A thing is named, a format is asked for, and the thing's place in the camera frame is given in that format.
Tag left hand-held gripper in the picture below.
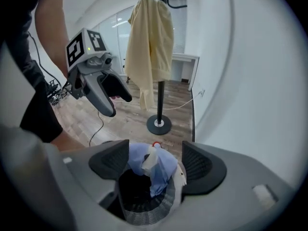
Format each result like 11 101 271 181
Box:
65 27 132 117

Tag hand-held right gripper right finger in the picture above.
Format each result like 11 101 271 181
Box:
168 141 295 231

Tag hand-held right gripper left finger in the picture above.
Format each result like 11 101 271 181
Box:
60 140 130 231

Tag black garment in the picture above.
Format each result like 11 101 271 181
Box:
119 168 154 206

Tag black coat rack stand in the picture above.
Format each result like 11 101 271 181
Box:
146 0 188 136

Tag cream yellow garment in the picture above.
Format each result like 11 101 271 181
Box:
125 0 175 112

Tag lavender blue garment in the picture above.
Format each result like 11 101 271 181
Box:
127 141 188 198

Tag person's left forearm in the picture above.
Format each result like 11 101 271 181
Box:
34 0 70 79

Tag person's right leg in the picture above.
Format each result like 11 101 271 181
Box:
50 128 85 153

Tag white desk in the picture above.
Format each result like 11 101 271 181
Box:
172 53 200 91

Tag person's black clothing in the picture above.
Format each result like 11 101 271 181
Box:
0 0 73 143

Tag tangle of cables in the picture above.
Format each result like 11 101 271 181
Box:
47 79 73 105

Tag white floor cord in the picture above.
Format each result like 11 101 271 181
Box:
113 97 193 111

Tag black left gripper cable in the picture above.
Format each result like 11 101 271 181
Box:
27 31 104 147

